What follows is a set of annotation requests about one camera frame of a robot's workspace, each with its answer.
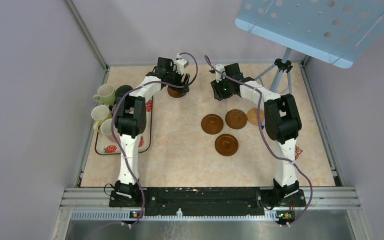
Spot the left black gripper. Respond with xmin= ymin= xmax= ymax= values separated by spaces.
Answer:
xmin=165 ymin=66 xmax=189 ymax=94

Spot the brown coaster one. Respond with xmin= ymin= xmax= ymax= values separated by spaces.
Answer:
xmin=167 ymin=87 xmax=187 ymax=99

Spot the brown coaster four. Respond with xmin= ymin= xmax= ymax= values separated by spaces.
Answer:
xmin=225 ymin=109 xmax=248 ymax=130

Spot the brown coaster three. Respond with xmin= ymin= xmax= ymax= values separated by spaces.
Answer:
xmin=201 ymin=114 xmax=224 ymax=135

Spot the light wooden coaster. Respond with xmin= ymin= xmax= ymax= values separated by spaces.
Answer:
xmin=247 ymin=108 xmax=265 ymax=126

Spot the brown coaster five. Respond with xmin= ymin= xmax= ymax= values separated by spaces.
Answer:
xmin=214 ymin=134 xmax=239 ymax=157

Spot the strawberry print tray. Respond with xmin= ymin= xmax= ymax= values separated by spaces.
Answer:
xmin=95 ymin=97 xmax=154 ymax=156

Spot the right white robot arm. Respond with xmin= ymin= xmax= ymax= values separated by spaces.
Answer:
xmin=209 ymin=63 xmax=302 ymax=206

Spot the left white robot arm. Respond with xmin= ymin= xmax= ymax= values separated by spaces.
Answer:
xmin=109 ymin=54 xmax=190 ymax=208

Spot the dark green cup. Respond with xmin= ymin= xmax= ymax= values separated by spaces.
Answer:
xmin=115 ymin=85 xmax=133 ymax=101

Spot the pink cup near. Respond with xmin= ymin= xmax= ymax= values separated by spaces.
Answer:
xmin=100 ymin=119 xmax=116 ymax=143

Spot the silver tripod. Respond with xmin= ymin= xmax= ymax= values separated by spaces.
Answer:
xmin=256 ymin=47 xmax=293 ymax=94

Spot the red small toy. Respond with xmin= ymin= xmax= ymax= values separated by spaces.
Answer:
xmin=295 ymin=146 xmax=304 ymax=160

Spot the blue perforated music stand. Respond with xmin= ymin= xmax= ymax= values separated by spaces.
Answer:
xmin=235 ymin=0 xmax=384 ymax=69

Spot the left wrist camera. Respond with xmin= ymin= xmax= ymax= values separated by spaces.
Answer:
xmin=174 ymin=53 xmax=190 ymax=74

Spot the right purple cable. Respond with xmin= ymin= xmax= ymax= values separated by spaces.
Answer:
xmin=204 ymin=54 xmax=314 ymax=228

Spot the purple cable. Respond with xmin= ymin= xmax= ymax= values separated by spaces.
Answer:
xmin=110 ymin=52 xmax=199 ymax=229
xmin=204 ymin=54 xmax=314 ymax=228

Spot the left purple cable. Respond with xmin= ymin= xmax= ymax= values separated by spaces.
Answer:
xmin=110 ymin=52 xmax=199 ymax=229

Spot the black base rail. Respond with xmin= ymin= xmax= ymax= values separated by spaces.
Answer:
xmin=109 ymin=187 xmax=307 ymax=217

